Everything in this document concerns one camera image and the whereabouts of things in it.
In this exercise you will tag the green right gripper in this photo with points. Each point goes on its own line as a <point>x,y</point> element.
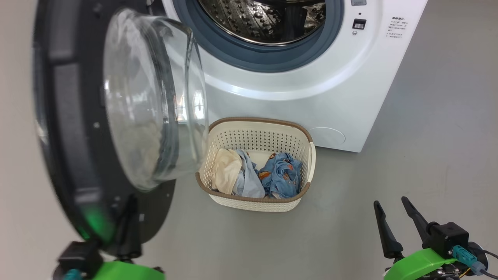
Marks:
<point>416,266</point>

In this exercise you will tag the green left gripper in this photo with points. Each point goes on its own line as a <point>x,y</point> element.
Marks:
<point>128,271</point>

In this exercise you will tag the black round glass washer door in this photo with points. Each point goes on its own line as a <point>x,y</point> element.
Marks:
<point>74,155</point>

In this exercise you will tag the pale blue and cream garment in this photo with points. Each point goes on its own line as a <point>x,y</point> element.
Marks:
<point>227,171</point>

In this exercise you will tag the blue orange patterned garment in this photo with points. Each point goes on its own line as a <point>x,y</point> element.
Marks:
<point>280,175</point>

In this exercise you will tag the white front-load washing machine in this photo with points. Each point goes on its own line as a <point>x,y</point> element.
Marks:
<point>350,97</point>

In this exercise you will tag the stainless steel washing machine drum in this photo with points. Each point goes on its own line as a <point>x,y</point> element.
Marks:
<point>264,19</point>

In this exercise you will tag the round white filter cover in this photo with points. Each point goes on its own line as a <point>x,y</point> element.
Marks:
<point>328,137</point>

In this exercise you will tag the cream perforated laundry basket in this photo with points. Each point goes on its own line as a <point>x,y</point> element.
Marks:
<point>264,136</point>

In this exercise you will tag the small printed text sticker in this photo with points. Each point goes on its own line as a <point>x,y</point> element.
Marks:
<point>397,27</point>

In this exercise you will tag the grey warning label strip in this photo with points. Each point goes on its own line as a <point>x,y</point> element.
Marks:
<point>358,2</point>

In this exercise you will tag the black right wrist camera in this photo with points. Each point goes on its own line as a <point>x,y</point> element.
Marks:
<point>447,237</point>

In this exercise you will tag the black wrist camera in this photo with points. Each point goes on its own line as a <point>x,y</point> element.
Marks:
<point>447,237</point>
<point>79,254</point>

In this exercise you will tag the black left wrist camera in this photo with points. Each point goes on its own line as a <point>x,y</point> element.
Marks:
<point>79,254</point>

